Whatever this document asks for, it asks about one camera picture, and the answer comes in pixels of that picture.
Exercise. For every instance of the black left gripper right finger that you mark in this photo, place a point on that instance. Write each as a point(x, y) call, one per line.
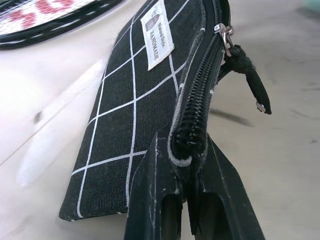
point(225, 200)

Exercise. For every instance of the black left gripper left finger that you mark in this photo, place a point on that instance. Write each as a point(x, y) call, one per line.
point(150, 195)

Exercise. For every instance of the black white-grid zipper pouch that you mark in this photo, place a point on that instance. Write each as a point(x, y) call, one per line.
point(115, 120)

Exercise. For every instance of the white red-patterned black-trimmed pouch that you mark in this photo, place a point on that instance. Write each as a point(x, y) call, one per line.
point(30, 20)

